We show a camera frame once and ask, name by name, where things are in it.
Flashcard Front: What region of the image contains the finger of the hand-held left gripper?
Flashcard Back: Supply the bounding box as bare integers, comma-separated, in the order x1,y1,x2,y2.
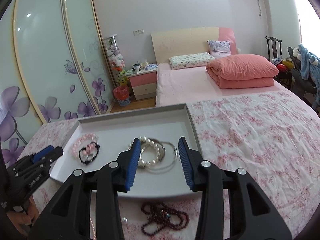
32,145,55,162
37,147,64,168

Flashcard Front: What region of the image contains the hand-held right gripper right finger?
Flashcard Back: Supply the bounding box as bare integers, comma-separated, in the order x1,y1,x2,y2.
177,137,293,240

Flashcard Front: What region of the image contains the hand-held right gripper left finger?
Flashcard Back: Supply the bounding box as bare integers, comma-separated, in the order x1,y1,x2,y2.
27,137,142,240

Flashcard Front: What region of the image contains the white pearl bracelet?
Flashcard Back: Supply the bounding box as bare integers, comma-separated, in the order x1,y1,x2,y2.
127,136,161,169

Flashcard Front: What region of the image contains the thin silver bangle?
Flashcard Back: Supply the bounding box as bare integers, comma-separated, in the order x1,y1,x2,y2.
145,141,178,173

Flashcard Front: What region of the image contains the chunky pink bead bracelet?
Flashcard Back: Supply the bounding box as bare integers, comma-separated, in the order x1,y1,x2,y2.
71,134,99,159

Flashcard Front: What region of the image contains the black bead bracelet with ring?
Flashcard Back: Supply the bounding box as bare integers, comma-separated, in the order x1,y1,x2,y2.
78,142,101,166

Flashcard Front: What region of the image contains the grey cardboard box tray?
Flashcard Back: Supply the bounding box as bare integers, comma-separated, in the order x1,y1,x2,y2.
49,104,202,199

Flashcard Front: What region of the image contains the person's left hand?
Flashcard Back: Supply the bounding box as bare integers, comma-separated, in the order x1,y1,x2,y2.
7,197,38,231

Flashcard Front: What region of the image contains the red trash bin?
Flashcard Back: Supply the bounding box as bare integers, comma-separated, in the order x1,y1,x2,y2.
113,85,131,107

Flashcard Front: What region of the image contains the pink bed mattress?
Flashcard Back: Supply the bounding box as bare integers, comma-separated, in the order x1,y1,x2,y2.
155,62,291,108

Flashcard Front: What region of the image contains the pink and cream nightstand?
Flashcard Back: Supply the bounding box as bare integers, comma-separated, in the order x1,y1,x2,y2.
128,69,158,101

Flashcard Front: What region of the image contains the floral glass door wardrobe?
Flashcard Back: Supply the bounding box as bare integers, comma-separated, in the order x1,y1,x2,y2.
0,0,118,161

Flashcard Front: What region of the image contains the white printed pillow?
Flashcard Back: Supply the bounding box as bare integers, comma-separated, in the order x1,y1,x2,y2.
169,52,216,70

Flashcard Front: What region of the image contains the folded orange quilt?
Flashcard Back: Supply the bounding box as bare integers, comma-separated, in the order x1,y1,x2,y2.
205,54,280,89

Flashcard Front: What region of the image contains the clear tube of plush toys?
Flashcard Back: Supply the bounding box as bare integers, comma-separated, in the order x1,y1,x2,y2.
103,35,127,87

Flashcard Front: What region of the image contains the small purple printed pillow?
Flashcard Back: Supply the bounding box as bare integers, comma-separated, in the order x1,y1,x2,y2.
207,40,232,58

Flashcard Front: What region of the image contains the cream and pink headboard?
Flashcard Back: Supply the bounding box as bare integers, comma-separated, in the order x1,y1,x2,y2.
151,27,238,64

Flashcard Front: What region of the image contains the grey office chair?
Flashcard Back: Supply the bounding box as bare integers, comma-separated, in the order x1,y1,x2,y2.
287,46,318,96

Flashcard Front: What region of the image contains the pile of colourful toys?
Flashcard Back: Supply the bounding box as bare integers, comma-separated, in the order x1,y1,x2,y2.
273,57,294,72

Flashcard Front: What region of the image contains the dark wooden chair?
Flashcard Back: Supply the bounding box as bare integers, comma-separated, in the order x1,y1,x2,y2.
265,36,284,63

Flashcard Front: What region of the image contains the air conditioner pipe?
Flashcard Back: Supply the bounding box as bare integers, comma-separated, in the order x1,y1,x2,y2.
253,0,266,17

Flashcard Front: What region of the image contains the dark red bead necklace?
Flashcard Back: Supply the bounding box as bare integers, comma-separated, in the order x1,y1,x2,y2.
140,201,191,237

